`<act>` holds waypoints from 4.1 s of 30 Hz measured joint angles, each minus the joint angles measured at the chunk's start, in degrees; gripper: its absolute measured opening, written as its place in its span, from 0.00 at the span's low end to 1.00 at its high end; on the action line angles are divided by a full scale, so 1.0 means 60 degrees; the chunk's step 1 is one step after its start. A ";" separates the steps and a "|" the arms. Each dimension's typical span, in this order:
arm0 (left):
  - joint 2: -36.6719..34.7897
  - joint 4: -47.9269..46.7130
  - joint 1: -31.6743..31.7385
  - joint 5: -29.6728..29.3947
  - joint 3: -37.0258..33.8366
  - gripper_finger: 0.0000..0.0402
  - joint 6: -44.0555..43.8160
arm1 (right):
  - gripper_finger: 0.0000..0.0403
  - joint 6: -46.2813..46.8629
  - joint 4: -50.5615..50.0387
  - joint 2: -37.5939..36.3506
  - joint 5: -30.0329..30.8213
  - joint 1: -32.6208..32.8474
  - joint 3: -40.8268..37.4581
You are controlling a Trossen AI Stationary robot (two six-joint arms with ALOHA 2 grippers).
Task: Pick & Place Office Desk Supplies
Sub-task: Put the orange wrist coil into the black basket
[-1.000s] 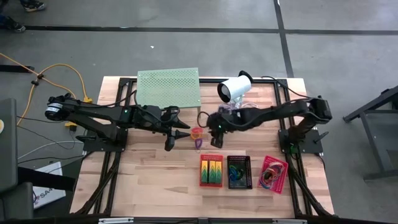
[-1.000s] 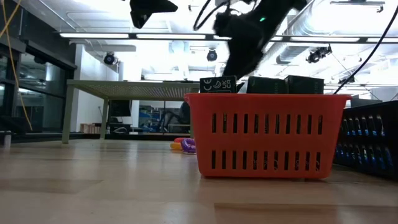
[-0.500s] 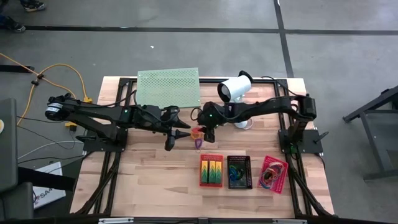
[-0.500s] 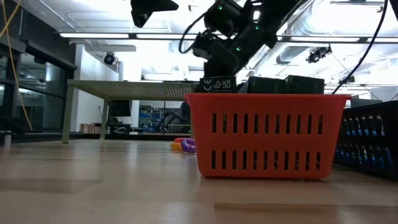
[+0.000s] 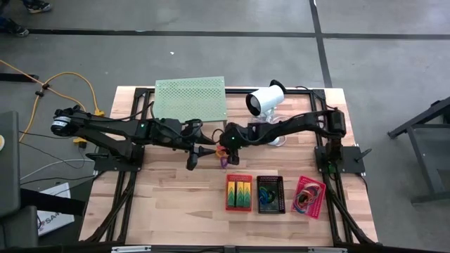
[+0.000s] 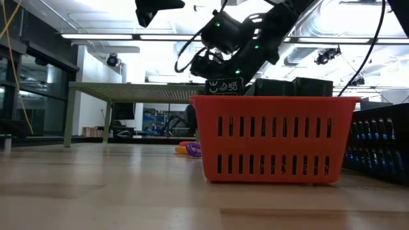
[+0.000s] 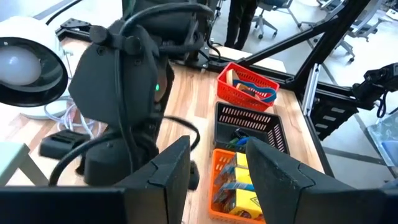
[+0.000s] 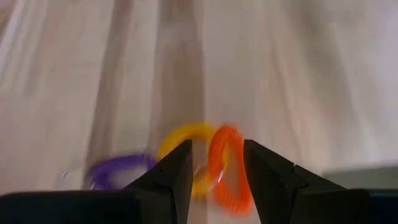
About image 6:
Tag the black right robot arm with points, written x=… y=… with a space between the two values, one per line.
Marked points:
x=271 y=32

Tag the black ceiling spotlight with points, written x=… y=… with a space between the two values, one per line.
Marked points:
x=112 y=60

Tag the ceiling light strip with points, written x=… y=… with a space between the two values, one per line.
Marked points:
x=89 y=36

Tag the orange plastic basket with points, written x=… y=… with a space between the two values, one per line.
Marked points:
x=274 y=107

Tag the green perforated metal shelf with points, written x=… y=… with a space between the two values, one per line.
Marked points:
x=128 y=92

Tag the black background monitor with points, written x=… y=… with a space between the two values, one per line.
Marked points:
x=124 y=111

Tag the black plastic basket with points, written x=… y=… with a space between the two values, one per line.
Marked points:
x=377 y=111

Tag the black ceiling camera cluster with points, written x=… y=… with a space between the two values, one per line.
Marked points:
x=327 y=56
x=356 y=82

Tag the grey metal post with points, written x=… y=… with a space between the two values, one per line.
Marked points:
x=7 y=143

